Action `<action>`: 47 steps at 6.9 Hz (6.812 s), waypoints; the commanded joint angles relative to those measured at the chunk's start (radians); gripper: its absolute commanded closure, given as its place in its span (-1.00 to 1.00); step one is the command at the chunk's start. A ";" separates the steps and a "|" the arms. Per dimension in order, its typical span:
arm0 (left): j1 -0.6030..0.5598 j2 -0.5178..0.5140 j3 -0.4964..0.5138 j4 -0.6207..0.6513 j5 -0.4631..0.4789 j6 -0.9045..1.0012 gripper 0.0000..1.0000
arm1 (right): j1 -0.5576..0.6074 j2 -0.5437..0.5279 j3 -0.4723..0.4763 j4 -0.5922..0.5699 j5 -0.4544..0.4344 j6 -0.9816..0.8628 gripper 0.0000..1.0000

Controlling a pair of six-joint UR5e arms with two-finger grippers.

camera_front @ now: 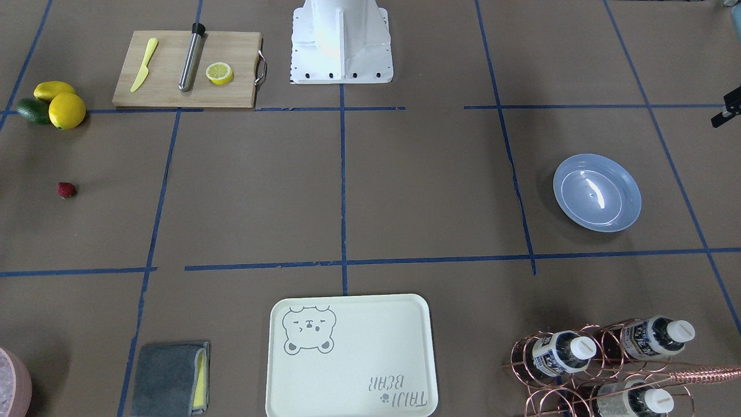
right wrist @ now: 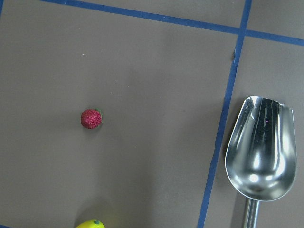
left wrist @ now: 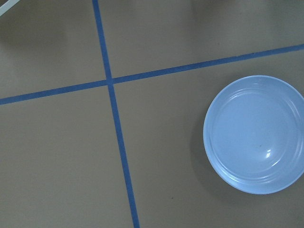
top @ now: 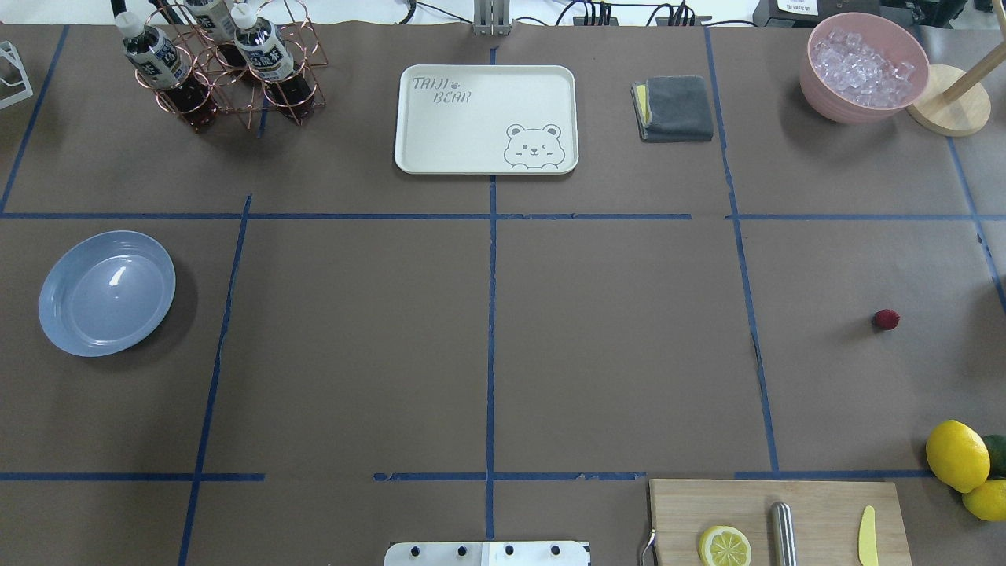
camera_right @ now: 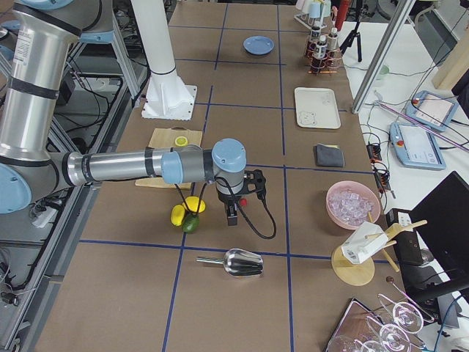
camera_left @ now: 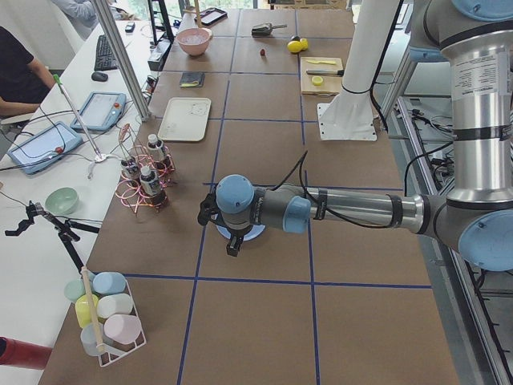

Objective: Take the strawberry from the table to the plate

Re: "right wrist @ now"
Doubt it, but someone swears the red strawberry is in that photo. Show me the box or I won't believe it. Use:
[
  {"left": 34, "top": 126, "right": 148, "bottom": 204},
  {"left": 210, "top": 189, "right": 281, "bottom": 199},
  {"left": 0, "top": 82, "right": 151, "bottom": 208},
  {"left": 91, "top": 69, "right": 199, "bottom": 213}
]
[{"left": 80, "top": 109, "right": 103, "bottom": 129}]

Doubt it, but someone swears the steel ice scoop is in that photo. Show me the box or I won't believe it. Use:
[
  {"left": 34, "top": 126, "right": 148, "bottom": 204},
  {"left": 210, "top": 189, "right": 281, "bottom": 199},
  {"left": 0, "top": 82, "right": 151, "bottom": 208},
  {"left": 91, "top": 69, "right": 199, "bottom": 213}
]
[{"left": 225, "top": 96, "right": 297, "bottom": 228}]

